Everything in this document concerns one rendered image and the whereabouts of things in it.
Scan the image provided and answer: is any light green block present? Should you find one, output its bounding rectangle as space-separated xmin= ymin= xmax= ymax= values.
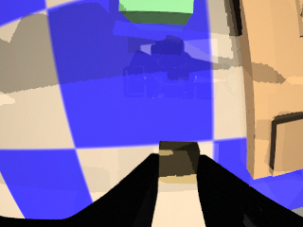
xmin=118 ymin=0 xmax=193 ymax=26

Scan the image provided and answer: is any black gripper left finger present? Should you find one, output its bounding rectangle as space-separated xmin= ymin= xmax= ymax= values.
xmin=0 ymin=154 xmax=159 ymax=227

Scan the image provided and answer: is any pale yellow square block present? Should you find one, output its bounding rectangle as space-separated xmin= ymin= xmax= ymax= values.
xmin=159 ymin=141 xmax=201 ymax=184

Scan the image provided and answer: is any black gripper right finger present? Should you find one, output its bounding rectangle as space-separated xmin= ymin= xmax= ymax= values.
xmin=196 ymin=154 xmax=303 ymax=227

